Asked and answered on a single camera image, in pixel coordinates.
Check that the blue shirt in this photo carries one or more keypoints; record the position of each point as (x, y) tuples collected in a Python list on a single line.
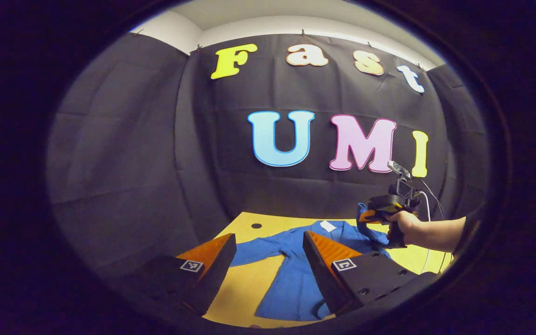
[(296, 279)]

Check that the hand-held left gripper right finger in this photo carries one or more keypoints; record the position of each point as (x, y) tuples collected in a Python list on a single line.
[(324, 279)]

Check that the black backdrop cloth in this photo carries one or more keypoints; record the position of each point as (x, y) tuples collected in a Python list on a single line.
[(133, 139)]

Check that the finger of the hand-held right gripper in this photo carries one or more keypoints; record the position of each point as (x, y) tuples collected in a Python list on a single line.
[(384, 202)]

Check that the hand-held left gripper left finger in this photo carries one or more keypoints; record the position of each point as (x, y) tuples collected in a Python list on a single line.
[(214, 279)]

